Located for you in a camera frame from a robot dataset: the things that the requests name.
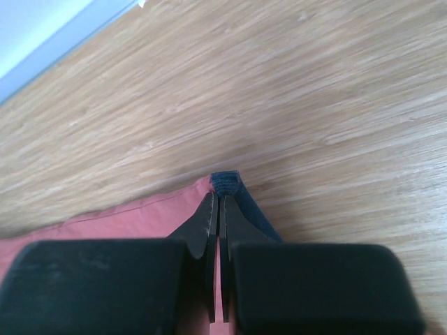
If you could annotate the red tank top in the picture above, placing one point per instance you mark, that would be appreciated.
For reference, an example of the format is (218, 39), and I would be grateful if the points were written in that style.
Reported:
(154, 217)

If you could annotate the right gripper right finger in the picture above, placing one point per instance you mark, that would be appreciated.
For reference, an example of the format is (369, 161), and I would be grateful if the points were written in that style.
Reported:
(273, 287)

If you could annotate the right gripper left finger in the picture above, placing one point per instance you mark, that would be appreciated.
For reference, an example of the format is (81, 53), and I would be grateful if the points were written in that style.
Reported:
(116, 286)

